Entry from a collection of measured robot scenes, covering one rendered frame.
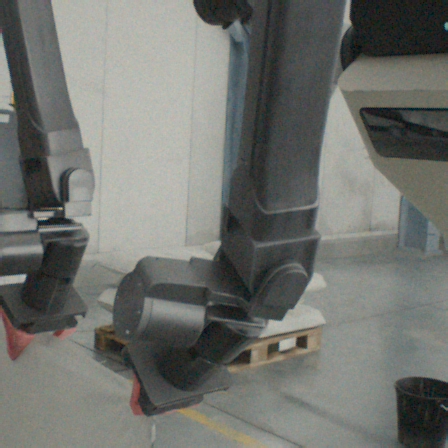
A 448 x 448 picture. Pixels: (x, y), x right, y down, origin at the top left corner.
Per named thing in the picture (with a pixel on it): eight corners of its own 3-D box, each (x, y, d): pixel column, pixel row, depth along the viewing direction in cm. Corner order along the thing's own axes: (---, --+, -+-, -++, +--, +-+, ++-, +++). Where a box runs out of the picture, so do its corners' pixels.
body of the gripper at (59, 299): (-9, 296, 87) (5, 249, 83) (62, 287, 94) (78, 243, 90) (13, 332, 84) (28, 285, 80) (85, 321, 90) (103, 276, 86)
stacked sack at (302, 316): (329, 330, 457) (331, 307, 455) (257, 346, 414) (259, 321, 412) (280, 316, 489) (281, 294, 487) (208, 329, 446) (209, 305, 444)
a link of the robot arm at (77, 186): (93, 167, 81) (54, 169, 87) (0, 167, 73) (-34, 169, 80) (96, 272, 82) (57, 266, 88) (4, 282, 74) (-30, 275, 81)
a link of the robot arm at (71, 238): (101, 237, 82) (78, 208, 85) (48, 241, 78) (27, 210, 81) (83, 282, 86) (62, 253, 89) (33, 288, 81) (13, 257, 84)
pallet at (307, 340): (320, 349, 459) (322, 327, 457) (183, 386, 379) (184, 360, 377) (229, 321, 518) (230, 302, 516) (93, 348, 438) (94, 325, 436)
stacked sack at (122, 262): (221, 274, 438) (222, 251, 436) (131, 283, 399) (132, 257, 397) (178, 263, 472) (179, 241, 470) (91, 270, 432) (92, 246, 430)
